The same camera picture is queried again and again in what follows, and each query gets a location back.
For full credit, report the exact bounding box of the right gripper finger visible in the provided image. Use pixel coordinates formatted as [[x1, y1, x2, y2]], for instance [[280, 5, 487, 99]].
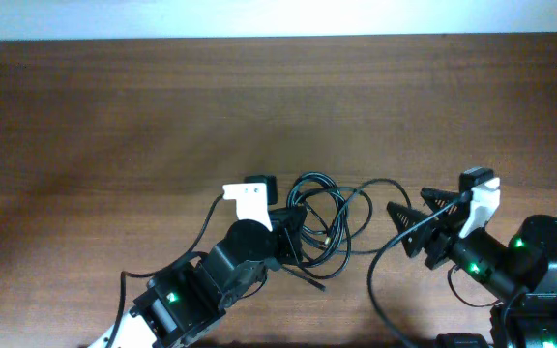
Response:
[[387, 202, 436, 258], [420, 188, 472, 227]]

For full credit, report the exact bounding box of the black usb cable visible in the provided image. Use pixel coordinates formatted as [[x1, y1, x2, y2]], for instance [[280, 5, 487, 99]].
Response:
[[282, 171, 353, 293], [326, 177, 413, 256]]

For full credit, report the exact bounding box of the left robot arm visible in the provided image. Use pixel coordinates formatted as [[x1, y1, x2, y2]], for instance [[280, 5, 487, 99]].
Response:
[[92, 207, 308, 347]]

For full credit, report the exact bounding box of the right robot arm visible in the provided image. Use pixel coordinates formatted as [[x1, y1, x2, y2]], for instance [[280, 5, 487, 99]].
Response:
[[387, 186, 557, 347]]

